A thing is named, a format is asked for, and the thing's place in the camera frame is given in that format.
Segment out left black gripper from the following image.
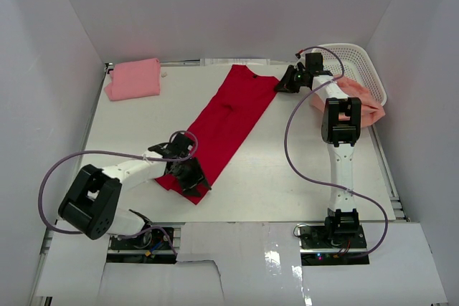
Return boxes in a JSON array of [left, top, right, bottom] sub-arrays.
[[171, 156, 211, 196]]

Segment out red t shirt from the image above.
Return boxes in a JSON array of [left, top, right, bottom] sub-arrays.
[[153, 64, 280, 206]]

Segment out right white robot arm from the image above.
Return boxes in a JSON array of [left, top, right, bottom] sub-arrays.
[[275, 52, 361, 248]]

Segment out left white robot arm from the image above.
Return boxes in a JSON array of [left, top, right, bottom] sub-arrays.
[[58, 130, 211, 248]]

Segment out white plastic basket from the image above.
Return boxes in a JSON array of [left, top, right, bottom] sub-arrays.
[[323, 43, 387, 106]]

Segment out papers at table back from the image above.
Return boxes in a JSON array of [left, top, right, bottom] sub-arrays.
[[199, 58, 270, 67]]

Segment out salmon t shirt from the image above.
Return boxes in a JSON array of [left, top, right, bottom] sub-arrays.
[[310, 77, 385, 128]]

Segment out folded pink t shirt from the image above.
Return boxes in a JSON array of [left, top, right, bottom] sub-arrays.
[[104, 58, 161, 101]]

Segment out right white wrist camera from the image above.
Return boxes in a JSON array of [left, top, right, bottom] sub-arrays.
[[295, 49, 309, 71]]

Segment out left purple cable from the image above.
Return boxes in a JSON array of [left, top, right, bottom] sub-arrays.
[[38, 130, 199, 255]]

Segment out purple cable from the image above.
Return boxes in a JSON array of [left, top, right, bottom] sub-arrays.
[[284, 47, 389, 259], [38, 130, 199, 255]]

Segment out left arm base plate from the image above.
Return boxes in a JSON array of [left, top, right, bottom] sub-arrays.
[[106, 227, 179, 264]]

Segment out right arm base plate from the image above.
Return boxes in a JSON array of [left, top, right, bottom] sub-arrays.
[[293, 224, 370, 267]]

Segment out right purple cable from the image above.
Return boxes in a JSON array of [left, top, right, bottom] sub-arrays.
[[284, 47, 389, 259]]

